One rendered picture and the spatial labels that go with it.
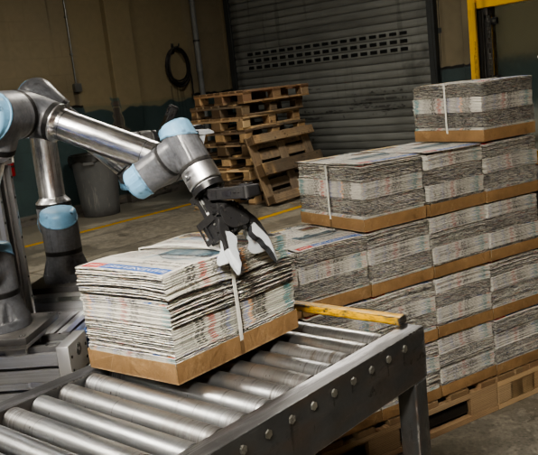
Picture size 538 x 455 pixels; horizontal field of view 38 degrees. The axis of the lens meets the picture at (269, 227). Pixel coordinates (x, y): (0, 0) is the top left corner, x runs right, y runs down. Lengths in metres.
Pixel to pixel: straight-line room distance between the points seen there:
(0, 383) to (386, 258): 1.34
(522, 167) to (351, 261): 0.88
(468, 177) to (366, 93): 7.44
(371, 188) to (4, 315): 1.27
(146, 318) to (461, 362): 1.75
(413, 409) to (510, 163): 1.52
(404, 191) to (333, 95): 7.91
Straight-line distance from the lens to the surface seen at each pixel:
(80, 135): 1.87
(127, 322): 1.62
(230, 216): 1.58
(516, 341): 3.29
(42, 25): 9.97
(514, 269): 3.21
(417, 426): 1.84
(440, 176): 2.87
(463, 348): 3.07
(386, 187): 2.72
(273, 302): 1.73
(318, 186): 2.83
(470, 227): 3.01
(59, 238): 2.53
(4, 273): 2.08
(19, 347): 2.10
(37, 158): 2.67
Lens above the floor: 1.37
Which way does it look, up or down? 11 degrees down
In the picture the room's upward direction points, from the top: 6 degrees counter-clockwise
